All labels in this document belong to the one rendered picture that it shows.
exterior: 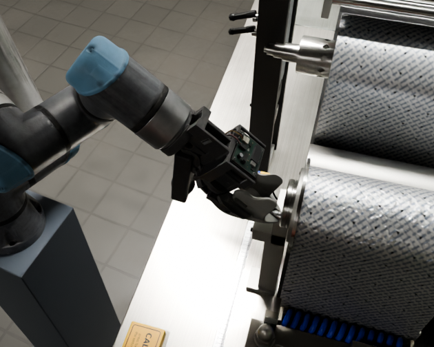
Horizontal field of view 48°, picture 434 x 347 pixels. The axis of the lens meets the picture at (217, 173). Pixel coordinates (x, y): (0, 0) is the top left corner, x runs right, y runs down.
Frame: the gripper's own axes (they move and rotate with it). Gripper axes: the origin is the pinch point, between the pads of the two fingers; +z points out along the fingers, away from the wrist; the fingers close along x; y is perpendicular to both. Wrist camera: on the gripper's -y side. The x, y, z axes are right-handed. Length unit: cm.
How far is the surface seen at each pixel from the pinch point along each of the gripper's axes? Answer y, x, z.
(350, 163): 7.1, 13.4, 8.5
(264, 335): -10.6, -12.4, 13.3
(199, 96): -134, 151, 33
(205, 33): -142, 208, 22
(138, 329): -37.1, -12.3, 4.3
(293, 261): 0.0, -4.7, 6.8
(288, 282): -5.5, -4.7, 11.5
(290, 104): -28, 61, 19
